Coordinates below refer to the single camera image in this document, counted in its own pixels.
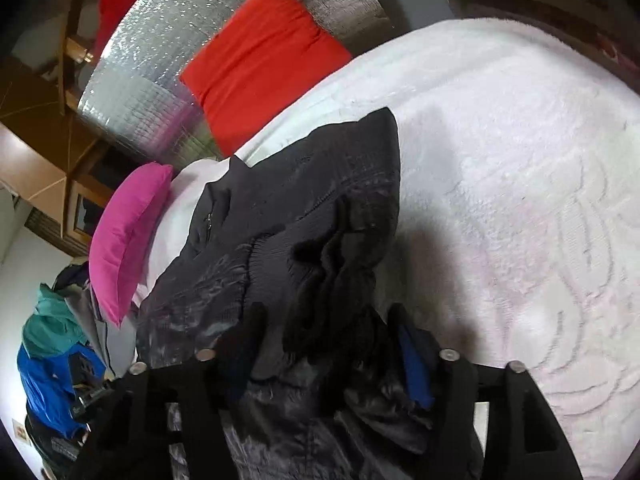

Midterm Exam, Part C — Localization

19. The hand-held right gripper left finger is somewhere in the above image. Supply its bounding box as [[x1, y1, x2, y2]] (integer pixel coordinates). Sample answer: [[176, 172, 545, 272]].
[[69, 304, 267, 480]]

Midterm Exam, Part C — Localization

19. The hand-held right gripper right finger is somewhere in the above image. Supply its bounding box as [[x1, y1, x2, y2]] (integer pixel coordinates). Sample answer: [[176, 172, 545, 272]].
[[386, 304, 587, 480]]

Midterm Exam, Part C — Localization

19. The black jacket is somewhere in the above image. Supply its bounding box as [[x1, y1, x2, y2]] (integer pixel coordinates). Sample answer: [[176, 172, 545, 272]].
[[135, 107, 486, 480]]

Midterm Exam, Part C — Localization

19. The blue jacket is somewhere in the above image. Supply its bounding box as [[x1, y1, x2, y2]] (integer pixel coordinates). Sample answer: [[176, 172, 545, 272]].
[[16, 342, 108, 441]]

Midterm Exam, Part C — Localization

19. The grey garment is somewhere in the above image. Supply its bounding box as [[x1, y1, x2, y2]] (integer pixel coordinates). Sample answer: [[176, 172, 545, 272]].
[[65, 260, 138, 378]]

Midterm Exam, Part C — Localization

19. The teal garment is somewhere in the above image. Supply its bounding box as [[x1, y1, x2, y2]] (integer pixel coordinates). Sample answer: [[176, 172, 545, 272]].
[[22, 282, 93, 358]]

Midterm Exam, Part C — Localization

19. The pink pillow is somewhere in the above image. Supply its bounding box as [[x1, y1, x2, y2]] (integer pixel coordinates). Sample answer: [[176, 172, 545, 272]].
[[89, 162, 175, 328]]

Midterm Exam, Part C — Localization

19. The low wooden cabinet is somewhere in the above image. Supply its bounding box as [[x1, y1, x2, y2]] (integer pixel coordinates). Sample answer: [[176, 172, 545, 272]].
[[62, 145, 121, 256]]

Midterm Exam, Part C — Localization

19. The curved wooden pillar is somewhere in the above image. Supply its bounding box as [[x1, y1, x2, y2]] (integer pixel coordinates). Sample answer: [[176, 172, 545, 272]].
[[0, 55, 113, 201]]

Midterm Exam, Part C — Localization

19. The white fleece blanket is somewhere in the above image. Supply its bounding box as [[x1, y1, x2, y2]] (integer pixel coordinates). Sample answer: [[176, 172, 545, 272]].
[[127, 17, 640, 480]]

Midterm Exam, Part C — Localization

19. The red pillow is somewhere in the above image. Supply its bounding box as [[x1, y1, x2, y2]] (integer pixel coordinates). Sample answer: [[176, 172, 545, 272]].
[[179, 0, 353, 157]]

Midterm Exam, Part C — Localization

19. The silver foil insulation board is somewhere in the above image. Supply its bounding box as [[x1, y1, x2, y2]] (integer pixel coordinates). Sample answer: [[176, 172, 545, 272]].
[[77, 0, 391, 168]]

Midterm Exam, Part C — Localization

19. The wooden stair railing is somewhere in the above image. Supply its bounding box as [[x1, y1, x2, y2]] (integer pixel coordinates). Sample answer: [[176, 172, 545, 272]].
[[52, 0, 118, 116]]

